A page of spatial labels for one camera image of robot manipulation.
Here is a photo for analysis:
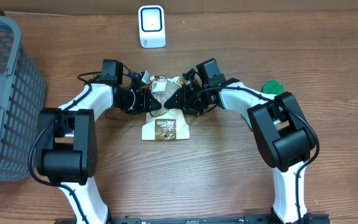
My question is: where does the beige granola bag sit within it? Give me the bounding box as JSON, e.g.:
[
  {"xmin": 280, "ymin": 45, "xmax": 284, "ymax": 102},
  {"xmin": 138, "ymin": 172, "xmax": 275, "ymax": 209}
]
[{"xmin": 142, "ymin": 76, "xmax": 190, "ymax": 141}]

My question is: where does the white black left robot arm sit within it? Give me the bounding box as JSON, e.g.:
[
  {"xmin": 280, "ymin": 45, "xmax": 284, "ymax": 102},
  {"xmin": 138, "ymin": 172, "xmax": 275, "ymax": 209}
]
[{"xmin": 28, "ymin": 59, "xmax": 162, "ymax": 223}]

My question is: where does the grey plastic mesh basket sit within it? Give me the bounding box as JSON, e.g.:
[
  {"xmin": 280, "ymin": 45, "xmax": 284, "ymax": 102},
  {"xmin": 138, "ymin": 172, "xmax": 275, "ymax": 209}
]
[{"xmin": 0, "ymin": 16, "xmax": 47, "ymax": 181}]

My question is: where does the green lid jar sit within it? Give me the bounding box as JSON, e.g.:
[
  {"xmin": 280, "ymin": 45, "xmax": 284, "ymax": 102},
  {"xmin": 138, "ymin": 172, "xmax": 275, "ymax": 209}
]
[{"xmin": 261, "ymin": 80, "xmax": 285, "ymax": 95}]

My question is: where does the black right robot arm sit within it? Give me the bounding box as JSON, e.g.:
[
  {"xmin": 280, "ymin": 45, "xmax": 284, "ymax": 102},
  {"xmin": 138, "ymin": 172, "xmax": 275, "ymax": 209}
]
[{"xmin": 164, "ymin": 58, "xmax": 320, "ymax": 223}]

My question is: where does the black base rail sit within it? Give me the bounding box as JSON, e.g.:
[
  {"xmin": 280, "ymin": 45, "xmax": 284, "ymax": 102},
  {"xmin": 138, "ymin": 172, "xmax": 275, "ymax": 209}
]
[{"xmin": 54, "ymin": 213, "xmax": 331, "ymax": 224}]

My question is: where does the white barcode scanner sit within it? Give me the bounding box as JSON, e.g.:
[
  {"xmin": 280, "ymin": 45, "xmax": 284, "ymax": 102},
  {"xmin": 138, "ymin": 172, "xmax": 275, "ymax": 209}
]
[{"xmin": 138, "ymin": 5, "xmax": 166, "ymax": 49}]

